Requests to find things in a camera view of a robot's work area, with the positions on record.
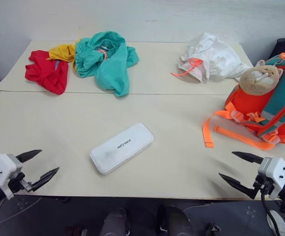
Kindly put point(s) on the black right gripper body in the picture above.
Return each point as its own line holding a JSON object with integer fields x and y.
{"x": 264, "y": 184}

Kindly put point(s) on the white shoe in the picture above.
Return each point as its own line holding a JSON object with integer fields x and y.
{"x": 278, "y": 223}

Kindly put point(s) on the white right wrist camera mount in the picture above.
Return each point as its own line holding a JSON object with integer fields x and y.
{"x": 276, "y": 172}

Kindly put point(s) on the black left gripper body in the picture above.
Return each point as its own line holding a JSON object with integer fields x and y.
{"x": 19, "y": 180}

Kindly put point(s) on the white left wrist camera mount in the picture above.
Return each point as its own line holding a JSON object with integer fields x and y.
{"x": 2, "y": 169}

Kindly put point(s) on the dark rounded shape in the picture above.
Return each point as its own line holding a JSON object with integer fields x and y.
{"x": 114, "y": 222}

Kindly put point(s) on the red garment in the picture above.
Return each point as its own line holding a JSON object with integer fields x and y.
{"x": 46, "y": 73}

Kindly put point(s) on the yellow garment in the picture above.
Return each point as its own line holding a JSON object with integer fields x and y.
{"x": 61, "y": 52}

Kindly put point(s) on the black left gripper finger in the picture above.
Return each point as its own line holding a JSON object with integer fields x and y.
{"x": 28, "y": 155}
{"x": 44, "y": 179}

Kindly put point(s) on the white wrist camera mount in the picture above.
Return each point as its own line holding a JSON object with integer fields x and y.
{"x": 2, "y": 169}
{"x": 276, "y": 172}

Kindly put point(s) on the teal garment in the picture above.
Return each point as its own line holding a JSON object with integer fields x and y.
{"x": 103, "y": 64}

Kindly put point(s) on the orange and teal backpack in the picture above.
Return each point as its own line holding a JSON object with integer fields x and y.
{"x": 280, "y": 118}

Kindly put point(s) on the white rectangular case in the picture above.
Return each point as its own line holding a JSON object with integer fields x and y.
{"x": 121, "y": 148}

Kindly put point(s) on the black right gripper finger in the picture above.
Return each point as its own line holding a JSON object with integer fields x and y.
{"x": 238, "y": 185}
{"x": 249, "y": 157}

